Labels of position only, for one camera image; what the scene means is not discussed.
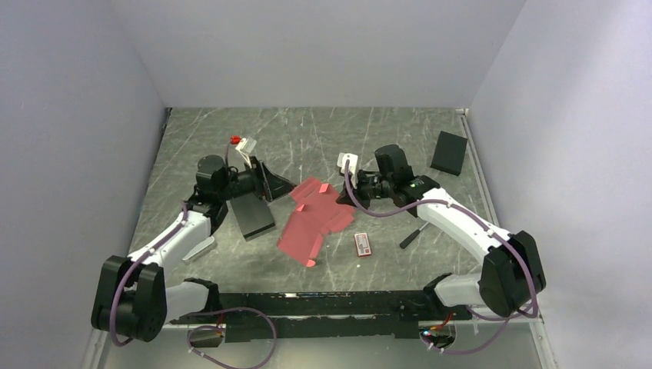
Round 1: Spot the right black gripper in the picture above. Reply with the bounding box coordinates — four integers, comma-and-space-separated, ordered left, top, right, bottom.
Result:
336, 168, 394, 211

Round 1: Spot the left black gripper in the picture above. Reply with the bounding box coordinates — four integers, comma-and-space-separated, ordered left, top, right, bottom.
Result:
218, 156, 298, 202

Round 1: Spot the red cardboard paper box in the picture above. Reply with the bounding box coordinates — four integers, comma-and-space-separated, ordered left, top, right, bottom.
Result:
278, 177, 355, 268

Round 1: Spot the black box near left arm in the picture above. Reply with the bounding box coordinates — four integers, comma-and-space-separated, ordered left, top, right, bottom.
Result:
230, 194, 276, 241

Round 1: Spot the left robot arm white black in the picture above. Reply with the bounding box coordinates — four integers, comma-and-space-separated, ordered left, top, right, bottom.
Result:
91, 155, 296, 347

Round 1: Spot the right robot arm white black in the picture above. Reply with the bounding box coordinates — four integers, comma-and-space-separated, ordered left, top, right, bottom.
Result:
338, 145, 546, 319

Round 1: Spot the small red white box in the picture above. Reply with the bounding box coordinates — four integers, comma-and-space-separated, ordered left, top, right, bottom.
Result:
354, 233, 372, 258

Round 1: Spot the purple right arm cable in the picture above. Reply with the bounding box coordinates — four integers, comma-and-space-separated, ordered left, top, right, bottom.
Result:
343, 158, 540, 357

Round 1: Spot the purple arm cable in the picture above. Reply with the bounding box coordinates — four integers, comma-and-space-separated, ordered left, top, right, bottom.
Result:
108, 142, 278, 369
343, 158, 540, 357

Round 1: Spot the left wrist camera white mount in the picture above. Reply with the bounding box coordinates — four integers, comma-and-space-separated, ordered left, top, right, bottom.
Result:
230, 135, 257, 167

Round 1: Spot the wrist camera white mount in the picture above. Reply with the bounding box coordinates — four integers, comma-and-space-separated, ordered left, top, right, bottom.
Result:
230, 135, 257, 167
336, 152, 359, 178

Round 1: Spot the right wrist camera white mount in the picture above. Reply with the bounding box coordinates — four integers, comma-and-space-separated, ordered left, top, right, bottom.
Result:
336, 152, 359, 178

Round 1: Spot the black box near right wall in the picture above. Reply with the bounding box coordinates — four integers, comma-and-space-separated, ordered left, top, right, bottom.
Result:
430, 131, 467, 176

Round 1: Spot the hammer with black handle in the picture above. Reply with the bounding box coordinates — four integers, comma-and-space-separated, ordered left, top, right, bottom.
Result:
399, 223, 429, 249

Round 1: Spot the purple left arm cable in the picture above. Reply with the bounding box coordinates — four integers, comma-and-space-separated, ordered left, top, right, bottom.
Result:
108, 142, 278, 369

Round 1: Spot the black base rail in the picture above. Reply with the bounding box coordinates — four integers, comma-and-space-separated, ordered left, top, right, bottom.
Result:
175, 290, 471, 343

